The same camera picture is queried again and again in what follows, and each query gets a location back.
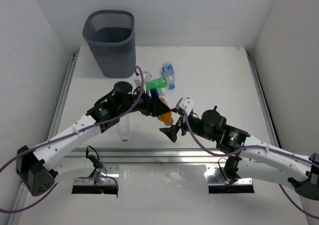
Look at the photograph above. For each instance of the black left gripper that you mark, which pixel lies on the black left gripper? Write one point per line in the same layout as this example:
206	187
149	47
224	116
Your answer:
151	108

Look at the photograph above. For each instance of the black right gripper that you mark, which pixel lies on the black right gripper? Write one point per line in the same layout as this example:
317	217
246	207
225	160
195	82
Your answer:
172	131

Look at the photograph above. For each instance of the orange juice bottle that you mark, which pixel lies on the orange juice bottle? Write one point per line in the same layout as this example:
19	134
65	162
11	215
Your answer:
165	117

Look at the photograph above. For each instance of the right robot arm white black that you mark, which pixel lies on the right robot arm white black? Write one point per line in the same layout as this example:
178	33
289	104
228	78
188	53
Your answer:
249	157

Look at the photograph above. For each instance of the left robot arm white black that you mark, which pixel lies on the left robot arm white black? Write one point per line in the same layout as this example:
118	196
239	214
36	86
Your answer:
38	167

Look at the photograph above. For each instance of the grey mesh waste bin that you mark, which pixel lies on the grey mesh waste bin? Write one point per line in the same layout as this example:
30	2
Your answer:
110	35

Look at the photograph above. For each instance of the clear bottle dark blue label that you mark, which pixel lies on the clear bottle dark blue label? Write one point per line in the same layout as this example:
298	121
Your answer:
160	92

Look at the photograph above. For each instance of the green plastic bottle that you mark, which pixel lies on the green plastic bottle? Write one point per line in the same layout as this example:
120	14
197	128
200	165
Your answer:
158	83

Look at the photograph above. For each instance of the small bottle light blue label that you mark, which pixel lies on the small bottle light blue label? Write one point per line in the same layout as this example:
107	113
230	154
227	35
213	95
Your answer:
169	74

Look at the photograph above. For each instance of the clear crushed bottle white cap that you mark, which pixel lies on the clear crushed bottle white cap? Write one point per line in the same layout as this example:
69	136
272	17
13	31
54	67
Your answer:
123	128

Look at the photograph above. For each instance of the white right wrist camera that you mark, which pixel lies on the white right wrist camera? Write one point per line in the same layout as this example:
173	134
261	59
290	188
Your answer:
185	104

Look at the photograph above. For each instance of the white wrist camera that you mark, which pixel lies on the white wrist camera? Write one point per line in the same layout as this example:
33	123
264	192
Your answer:
185	104
138	79

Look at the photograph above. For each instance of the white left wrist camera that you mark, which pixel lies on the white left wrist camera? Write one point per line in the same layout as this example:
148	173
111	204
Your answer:
138	79

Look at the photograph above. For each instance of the aluminium front rail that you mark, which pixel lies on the aluminium front rail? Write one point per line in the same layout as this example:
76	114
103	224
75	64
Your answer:
156	156

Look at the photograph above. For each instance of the aluminium rail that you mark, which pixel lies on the aluminium rail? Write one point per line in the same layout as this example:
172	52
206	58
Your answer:
22	192
156	156
263	102

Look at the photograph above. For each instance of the aluminium right side rail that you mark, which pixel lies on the aluminium right side rail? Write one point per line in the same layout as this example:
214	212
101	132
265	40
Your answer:
263	102

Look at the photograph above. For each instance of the aluminium left side rail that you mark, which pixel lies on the aluminium left side rail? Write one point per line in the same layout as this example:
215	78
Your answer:
22	192

